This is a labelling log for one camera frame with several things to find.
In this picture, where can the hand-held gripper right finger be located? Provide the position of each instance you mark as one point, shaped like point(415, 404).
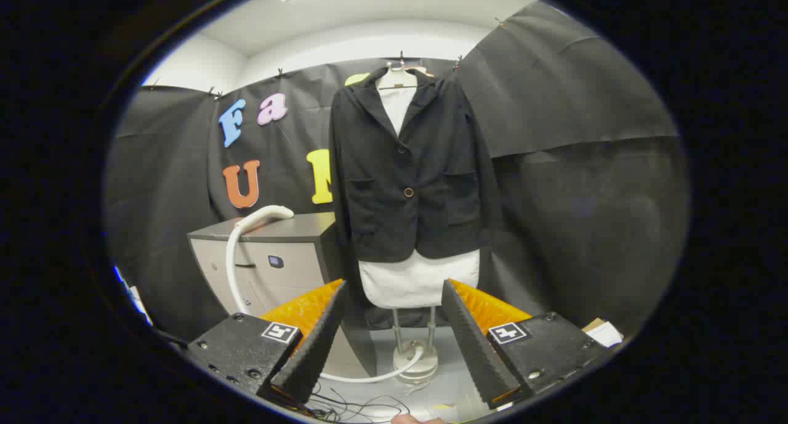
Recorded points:
point(474, 350)

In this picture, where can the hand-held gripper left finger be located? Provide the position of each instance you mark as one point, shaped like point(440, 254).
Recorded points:
point(314, 350)

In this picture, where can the white garment steamer head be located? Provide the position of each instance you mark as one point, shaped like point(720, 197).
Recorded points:
point(271, 213)

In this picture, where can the black jacket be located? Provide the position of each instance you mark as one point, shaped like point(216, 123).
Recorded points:
point(381, 184)

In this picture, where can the white steamer base with poles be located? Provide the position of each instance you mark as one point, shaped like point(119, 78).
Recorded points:
point(418, 362)

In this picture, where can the white garment form board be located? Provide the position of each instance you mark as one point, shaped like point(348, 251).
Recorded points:
point(418, 282)

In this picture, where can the white clothes hanger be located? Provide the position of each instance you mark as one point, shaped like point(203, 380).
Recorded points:
point(397, 78)

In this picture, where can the grey cabinet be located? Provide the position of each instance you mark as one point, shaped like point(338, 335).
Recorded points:
point(289, 264)

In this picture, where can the white paper on cardboard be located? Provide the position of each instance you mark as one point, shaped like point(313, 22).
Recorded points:
point(606, 335)

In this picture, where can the black backdrop cloth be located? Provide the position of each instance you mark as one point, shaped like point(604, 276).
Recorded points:
point(585, 196)

